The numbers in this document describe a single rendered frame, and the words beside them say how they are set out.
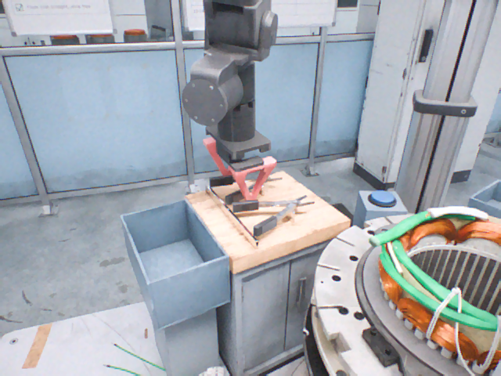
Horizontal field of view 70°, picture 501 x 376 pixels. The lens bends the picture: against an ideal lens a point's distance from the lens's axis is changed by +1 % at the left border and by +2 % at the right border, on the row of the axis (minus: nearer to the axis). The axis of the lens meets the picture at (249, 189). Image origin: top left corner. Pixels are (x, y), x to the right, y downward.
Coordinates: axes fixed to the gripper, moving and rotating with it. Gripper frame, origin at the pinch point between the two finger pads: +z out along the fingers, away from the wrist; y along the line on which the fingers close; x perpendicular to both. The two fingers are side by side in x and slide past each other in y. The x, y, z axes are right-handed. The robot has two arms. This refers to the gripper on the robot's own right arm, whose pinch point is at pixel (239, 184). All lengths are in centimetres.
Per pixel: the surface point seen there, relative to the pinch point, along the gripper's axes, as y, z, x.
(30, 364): -6.6, 29.5, -39.6
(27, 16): -198, -6, -27
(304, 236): 14.0, 2.1, 3.4
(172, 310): 13.2, 6.9, -16.5
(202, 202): -1.3, 2.2, -6.2
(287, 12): -170, 0, 120
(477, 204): 19.7, 3.8, 34.0
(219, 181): -2.7, 0.0, -2.3
